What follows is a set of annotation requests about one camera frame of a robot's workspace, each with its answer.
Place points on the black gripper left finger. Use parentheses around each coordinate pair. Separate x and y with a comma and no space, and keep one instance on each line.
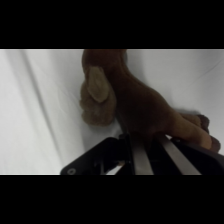
(141,156)

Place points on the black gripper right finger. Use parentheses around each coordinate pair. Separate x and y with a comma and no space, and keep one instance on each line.
(178,156)

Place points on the brown plush deer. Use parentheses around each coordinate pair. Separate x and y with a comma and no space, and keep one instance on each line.
(140,103)

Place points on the white table cloth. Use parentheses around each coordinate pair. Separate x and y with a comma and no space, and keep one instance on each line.
(36,113)

